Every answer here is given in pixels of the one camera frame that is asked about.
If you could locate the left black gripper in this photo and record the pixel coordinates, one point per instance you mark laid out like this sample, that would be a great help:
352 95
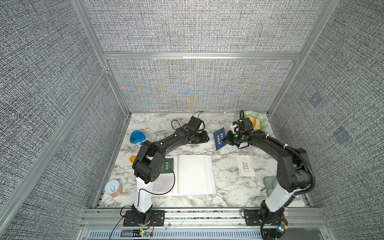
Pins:
204 138

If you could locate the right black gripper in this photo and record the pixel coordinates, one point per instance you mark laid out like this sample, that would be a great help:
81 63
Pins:
227 139

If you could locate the blue card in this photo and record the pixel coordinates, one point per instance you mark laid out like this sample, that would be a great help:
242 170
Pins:
219 137

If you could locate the green card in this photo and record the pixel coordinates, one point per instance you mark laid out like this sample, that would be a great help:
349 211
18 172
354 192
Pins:
168 166

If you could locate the white photo album book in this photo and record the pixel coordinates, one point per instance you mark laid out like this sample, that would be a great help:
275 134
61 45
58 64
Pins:
193 175

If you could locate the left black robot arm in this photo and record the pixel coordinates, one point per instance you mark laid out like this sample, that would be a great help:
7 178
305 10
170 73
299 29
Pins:
149 164

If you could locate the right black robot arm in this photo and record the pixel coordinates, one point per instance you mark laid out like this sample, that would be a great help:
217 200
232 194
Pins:
294 173

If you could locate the bread piece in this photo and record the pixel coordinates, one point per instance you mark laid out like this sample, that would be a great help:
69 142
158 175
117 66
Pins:
256 124

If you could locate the green glass plate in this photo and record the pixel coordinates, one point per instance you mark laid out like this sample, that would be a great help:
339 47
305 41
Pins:
261 117

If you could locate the white card grey print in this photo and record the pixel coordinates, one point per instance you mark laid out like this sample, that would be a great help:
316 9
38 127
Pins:
245 166

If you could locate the green folded cloth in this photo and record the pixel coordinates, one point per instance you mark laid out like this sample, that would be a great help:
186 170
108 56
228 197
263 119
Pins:
270 183

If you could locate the blue lidded cup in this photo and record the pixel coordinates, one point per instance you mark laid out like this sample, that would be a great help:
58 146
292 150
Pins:
137 138

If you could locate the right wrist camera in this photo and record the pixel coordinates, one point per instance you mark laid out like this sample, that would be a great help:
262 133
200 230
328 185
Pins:
242 126

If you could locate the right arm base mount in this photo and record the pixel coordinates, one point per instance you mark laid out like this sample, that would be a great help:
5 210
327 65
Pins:
272 225

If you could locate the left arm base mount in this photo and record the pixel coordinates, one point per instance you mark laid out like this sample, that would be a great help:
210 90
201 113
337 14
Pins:
134 218

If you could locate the aluminium front rail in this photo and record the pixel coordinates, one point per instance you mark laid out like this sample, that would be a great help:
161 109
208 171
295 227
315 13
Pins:
201 224

